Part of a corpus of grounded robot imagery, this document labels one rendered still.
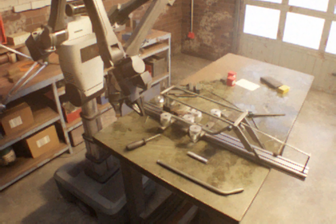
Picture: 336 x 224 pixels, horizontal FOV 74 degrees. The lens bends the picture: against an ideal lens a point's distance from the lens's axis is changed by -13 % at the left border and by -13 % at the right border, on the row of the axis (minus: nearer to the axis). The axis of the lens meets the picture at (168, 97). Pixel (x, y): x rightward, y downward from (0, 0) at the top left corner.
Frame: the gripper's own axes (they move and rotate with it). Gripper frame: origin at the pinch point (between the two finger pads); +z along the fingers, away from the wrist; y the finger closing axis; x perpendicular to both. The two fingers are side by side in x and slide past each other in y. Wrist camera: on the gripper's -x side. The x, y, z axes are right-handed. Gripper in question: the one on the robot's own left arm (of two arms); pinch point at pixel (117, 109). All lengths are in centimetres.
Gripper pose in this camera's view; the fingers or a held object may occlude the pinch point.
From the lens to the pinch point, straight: 120.5
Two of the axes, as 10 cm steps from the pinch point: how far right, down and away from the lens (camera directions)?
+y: 9.8, -0.9, 1.5
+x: -1.8, -4.9, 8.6
